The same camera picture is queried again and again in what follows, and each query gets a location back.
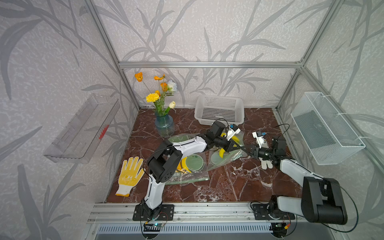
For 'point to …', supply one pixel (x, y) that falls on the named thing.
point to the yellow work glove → (129, 176)
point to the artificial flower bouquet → (160, 107)
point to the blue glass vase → (164, 125)
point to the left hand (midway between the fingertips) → (239, 148)
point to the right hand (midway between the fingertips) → (242, 147)
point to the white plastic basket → (210, 109)
